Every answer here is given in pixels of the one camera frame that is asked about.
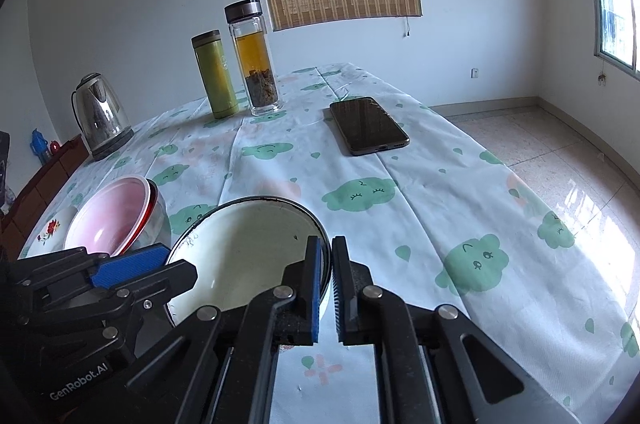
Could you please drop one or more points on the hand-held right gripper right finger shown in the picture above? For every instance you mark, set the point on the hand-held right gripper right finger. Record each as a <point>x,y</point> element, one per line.
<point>339,294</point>

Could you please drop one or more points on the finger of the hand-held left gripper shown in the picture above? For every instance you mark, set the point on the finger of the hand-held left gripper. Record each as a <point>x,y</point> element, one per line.
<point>170,276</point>
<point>132,261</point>

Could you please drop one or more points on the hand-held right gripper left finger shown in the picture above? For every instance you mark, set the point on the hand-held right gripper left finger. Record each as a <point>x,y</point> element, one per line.
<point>314,289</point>

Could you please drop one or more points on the red plastic bowl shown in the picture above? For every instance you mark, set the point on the red plastic bowl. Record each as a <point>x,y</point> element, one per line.
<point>107,214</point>

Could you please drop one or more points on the stainless steel bowl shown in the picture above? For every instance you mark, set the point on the stainless steel bowl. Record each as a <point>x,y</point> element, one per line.
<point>161,214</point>

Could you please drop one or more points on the enamel bowl with dark rim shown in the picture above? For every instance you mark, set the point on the enamel bowl with dark rim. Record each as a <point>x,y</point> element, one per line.
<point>240,249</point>

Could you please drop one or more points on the small red flower plate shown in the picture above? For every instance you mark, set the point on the small red flower plate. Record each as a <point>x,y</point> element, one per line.
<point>50,229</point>

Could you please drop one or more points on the green cloud print tablecloth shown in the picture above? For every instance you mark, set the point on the green cloud print tablecloth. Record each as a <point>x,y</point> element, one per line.
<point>400,254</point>

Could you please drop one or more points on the black kettle base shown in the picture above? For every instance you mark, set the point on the black kettle base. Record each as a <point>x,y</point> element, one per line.
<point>117,147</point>

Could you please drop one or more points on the brown wooden cabinet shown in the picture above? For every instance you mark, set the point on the brown wooden cabinet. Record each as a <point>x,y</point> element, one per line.
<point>50,174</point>

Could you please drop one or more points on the blue thermos jug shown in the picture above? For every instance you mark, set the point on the blue thermos jug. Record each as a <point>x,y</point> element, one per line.
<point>39,147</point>

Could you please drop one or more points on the stainless steel electric kettle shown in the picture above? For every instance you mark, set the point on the stainless steel electric kettle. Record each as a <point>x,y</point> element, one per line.
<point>102,109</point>

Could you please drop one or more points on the black smartphone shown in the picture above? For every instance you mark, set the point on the black smartphone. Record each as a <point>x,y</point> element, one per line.
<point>367,124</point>

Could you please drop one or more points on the green thermos bottle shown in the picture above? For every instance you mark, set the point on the green thermos bottle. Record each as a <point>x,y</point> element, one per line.
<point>217,74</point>

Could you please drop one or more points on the glass tea bottle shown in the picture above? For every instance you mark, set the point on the glass tea bottle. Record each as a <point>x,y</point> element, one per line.
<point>255,59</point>

